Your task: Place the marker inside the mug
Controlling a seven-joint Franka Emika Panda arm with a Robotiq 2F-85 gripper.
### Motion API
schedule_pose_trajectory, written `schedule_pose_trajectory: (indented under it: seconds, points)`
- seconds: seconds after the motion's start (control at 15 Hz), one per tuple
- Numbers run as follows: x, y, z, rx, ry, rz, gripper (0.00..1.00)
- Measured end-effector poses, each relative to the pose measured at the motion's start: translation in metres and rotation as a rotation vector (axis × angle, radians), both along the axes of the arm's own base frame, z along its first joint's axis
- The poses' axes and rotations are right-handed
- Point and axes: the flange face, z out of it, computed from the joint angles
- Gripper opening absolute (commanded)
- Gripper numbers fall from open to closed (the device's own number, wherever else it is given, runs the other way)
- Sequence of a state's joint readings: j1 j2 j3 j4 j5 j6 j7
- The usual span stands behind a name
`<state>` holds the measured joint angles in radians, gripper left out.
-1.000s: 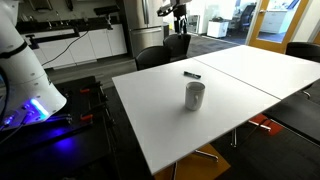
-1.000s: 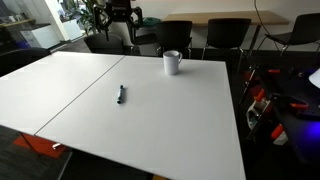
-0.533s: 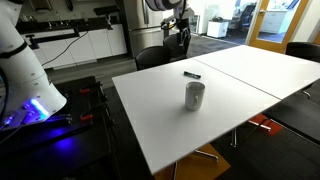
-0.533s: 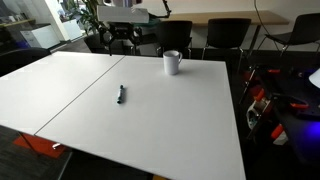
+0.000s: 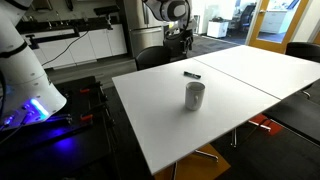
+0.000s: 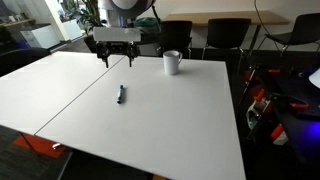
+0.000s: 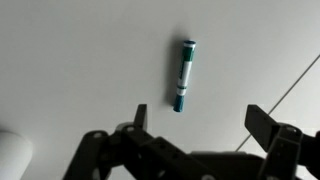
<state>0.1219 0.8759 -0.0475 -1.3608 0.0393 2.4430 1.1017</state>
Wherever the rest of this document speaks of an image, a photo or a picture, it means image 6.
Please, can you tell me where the green potted plant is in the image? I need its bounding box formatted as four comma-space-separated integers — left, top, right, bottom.
57, 0, 109, 34

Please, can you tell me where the white grey round device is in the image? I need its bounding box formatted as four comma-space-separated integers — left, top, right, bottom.
245, 99, 272, 130

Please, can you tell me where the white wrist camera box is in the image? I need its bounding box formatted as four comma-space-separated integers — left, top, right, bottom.
92, 26, 142, 43

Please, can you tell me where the blue bin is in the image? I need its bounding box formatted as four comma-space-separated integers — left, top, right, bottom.
15, 39, 30, 50

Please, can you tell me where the white ceramic mug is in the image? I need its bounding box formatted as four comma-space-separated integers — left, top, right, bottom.
162, 49, 184, 76

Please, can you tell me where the black robot wrist cable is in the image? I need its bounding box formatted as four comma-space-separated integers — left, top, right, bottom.
150, 3, 162, 25

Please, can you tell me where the thin dark hanging cable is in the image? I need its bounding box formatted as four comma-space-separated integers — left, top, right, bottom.
254, 0, 283, 39

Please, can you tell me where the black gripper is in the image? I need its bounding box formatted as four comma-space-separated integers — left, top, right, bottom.
95, 40, 140, 69

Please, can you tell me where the metal table leg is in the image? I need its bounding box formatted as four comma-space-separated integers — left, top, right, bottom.
52, 142, 74, 180

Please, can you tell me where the wooden wall shelf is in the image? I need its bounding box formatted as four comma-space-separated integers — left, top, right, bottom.
0, 18, 36, 29

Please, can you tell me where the green bin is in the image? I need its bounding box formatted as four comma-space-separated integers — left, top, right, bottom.
133, 16, 162, 37

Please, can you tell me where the orange black bar clamp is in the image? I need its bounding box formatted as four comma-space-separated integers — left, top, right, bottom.
251, 85, 268, 104
271, 93, 311, 112
248, 65, 282, 76
269, 123, 288, 146

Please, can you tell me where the orange table base plate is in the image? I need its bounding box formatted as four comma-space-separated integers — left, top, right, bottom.
12, 132, 68, 159

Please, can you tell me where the white low cabinet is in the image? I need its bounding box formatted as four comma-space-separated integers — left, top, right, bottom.
19, 23, 61, 50

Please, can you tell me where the light wooden table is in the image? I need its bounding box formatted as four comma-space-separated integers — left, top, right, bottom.
162, 9, 290, 58

